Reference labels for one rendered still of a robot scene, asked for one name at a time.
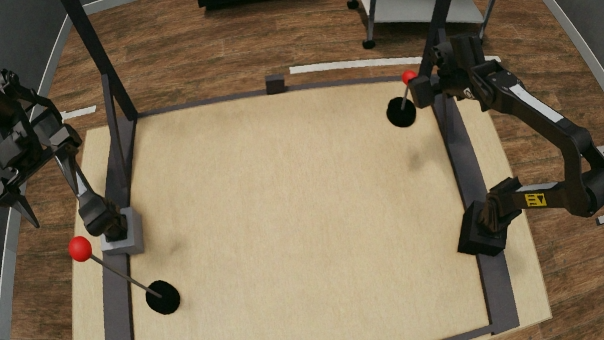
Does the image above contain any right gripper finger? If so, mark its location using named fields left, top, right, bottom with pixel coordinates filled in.
left=54, top=141, right=79, bottom=195
left=0, top=191, right=40, bottom=228

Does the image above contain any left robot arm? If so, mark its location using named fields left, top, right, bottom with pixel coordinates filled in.
left=428, top=32, right=604, bottom=240

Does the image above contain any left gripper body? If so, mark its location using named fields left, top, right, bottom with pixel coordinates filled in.
left=407, top=69, right=466, bottom=109

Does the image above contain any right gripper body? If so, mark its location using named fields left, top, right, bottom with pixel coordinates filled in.
left=0, top=122, right=83, bottom=198

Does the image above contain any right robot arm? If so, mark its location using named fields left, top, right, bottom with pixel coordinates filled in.
left=0, top=68, right=128, bottom=243

